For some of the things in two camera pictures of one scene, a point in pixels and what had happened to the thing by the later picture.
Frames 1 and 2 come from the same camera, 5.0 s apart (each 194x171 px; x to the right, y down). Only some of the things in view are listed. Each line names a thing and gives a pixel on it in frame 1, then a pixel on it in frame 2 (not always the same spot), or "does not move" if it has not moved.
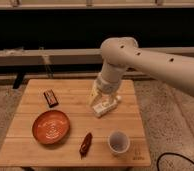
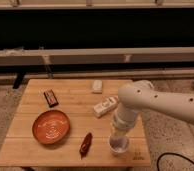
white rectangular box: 99,109 does not move
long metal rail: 69,57 does not move
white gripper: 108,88 to 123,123
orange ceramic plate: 51,127 does not move
